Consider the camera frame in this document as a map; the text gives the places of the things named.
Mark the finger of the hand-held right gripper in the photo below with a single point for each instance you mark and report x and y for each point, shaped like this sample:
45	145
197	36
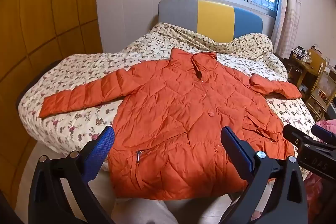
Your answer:
296	134
324	132

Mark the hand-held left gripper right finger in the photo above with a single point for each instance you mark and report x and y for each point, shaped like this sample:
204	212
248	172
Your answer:
242	155

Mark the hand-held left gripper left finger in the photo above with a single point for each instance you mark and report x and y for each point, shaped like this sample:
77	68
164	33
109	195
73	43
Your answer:
101	153

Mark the orange quilted jacket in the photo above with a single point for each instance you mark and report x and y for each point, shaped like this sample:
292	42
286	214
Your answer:
170	108

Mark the pink cloth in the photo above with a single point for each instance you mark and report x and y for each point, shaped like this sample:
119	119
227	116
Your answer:
328	187

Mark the rattan chair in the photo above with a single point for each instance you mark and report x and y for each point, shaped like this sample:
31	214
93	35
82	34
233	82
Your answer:
324	87

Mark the dark wooden table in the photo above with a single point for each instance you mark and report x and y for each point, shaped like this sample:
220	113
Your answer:
299	69

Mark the person's grey pants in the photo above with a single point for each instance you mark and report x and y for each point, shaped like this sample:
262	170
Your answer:
147	213

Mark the yellow wooden chair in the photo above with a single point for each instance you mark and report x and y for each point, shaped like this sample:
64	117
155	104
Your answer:
317	56

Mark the dark patterned tin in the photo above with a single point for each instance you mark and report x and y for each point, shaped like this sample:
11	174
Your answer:
298	53

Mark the bed with floral quilt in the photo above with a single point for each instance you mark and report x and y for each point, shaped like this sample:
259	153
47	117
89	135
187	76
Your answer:
65	74

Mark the patterned beige curtain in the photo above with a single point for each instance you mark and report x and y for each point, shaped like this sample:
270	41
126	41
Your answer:
288	17

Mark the grey yellow blue headboard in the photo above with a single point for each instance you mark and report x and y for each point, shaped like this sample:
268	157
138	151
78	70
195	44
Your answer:
215	14

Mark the wooden wardrobe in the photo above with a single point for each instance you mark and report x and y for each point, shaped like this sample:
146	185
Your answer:
47	17

